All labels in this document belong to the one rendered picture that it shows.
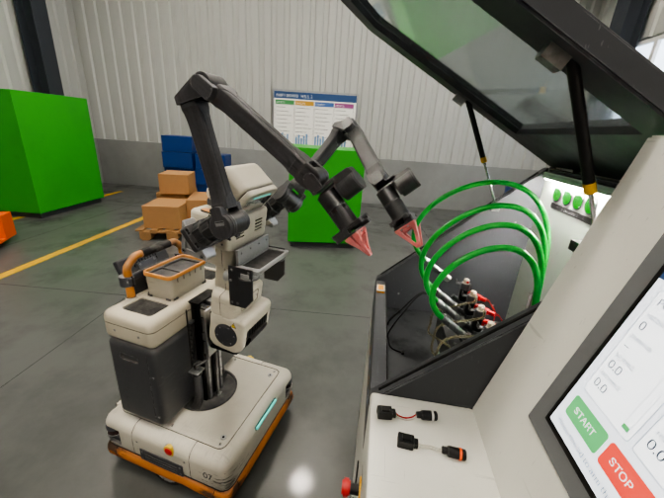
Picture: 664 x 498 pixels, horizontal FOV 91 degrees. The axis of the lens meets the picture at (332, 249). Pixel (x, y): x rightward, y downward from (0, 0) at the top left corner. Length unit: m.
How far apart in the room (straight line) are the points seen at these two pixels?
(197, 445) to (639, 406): 1.46
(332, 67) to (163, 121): 3.85
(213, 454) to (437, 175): 6.90
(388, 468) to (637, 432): 0.36
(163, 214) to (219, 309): 3.55
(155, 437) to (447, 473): 1.30
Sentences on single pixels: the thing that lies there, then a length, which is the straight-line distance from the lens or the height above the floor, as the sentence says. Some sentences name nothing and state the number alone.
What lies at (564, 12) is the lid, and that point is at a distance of 0.63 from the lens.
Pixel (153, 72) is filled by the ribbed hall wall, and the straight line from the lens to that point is 8.64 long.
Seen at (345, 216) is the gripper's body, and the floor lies 1.32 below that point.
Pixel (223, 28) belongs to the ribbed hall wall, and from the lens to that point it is 8.12.
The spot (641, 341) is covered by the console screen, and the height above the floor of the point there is 1.31.
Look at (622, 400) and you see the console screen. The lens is 0.55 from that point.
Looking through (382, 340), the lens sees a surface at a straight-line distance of 1.01.
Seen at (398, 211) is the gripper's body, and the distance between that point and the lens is 0.98.
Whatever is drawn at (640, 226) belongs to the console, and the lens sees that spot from 0.62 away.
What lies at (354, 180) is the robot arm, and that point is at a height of 1.41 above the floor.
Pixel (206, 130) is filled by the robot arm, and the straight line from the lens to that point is 1.02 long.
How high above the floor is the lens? 1.53
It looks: 20 degrees down
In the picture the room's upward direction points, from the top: 4 degrees clockwise
